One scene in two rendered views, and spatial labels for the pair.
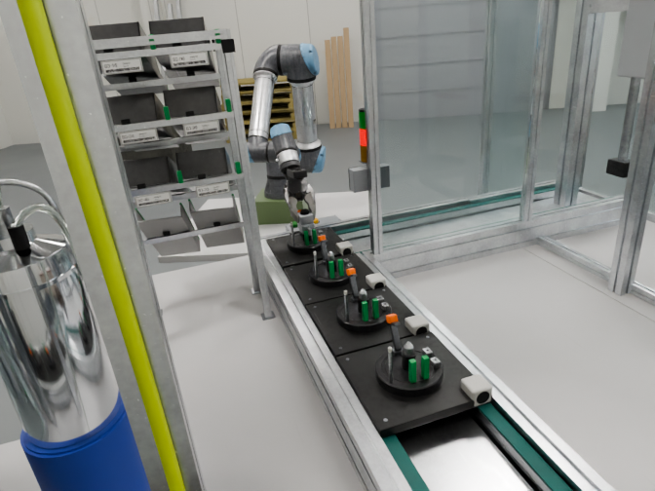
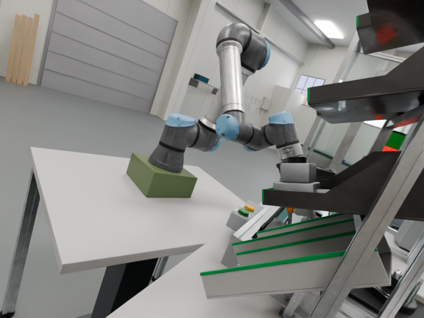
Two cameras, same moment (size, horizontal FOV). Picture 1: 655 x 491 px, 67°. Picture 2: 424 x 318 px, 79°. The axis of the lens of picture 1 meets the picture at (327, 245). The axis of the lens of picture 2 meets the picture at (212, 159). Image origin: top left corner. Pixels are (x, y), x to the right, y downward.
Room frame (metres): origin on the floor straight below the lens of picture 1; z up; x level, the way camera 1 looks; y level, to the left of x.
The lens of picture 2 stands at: (1.33, 0.90, 1.31)
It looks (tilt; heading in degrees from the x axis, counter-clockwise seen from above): 13 degrees down; 310
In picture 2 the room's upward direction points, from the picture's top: 21 degrees clockwise
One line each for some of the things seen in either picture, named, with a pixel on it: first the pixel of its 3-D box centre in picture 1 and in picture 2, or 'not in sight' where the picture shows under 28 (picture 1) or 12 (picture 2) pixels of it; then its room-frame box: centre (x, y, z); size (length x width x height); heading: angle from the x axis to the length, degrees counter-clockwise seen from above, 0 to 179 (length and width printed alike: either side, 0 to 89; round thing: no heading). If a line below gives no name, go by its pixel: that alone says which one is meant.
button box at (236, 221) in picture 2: (314, 229); (246, 215); (1.77, 0.05, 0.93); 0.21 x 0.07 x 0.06; 107
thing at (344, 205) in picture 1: (282, 222); (162, 194); (2.11, 0.20, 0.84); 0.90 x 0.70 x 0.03; 84
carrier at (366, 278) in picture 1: (331, 263); (393, 281); (1.30, -0.01, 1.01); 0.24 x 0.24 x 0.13; 17
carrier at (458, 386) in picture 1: (408, 358); not in sight; (0.83, -0.15, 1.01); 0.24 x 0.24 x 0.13; 17
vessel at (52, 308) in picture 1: (36, 311); not in sight; (0.61, 0.41, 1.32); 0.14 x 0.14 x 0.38
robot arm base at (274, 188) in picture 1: (280, 184); (169, 154); (2.16, 0.19, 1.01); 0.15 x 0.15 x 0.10
